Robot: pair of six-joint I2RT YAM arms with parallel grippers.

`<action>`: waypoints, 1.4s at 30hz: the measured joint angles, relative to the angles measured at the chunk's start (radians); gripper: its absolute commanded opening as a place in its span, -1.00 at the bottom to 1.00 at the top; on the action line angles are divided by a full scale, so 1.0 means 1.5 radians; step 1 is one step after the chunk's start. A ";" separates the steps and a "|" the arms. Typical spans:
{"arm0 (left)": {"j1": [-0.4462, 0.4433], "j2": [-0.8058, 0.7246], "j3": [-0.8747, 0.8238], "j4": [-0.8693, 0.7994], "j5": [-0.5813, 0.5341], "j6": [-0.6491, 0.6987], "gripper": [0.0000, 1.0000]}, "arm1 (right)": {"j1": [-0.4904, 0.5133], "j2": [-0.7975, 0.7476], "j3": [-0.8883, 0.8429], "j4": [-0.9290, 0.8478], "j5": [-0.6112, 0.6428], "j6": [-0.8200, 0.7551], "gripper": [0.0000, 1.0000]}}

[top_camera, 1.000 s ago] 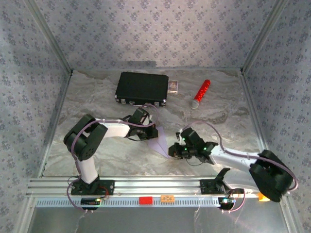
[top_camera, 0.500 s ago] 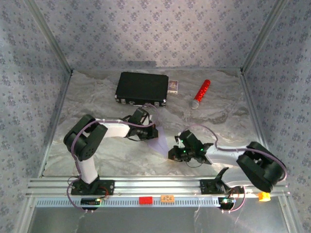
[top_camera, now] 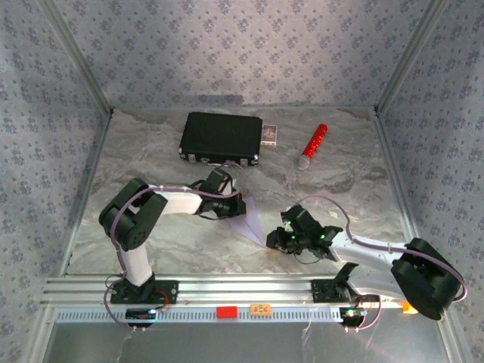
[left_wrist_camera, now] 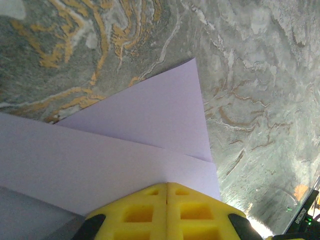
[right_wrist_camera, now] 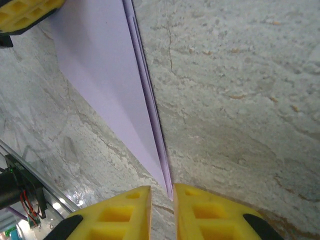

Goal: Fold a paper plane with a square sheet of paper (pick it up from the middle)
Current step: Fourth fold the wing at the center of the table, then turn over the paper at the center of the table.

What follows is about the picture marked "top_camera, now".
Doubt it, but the lilac paper sheet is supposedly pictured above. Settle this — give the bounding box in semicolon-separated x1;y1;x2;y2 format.
228;195;265;247

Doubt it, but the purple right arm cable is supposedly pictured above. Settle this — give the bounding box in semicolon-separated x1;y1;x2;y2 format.
298;195;469;334

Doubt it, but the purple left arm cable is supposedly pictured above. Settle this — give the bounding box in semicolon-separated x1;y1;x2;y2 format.
104;160;249;334

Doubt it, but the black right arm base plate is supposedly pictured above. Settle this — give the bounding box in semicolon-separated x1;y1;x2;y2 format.
310;278;381;303

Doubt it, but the red toy microphone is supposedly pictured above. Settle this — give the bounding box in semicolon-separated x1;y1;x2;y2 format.
294;123;329;170

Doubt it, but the aluminium mounting rail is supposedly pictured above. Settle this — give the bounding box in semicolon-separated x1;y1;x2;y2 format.
39;275;453;307

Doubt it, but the grey slotted cable duct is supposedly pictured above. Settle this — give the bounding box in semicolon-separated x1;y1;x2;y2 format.
54;306;368;323

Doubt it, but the aluminium frame post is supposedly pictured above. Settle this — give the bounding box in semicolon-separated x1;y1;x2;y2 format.
374;0;451;114

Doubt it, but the aluminium table side rail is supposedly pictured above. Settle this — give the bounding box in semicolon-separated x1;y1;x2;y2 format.
372;107;420;243
58;109;114;277

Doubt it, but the small printed card box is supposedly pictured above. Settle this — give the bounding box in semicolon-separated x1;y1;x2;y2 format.
260;123;280;147

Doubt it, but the black hard case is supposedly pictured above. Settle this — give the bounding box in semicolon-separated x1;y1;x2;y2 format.
178;111;264;168

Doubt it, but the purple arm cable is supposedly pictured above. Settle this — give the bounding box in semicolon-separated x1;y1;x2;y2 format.
298;195;469;334
104;160;249;334

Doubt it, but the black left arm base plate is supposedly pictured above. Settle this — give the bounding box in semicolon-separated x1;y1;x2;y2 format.
109;278;179;306

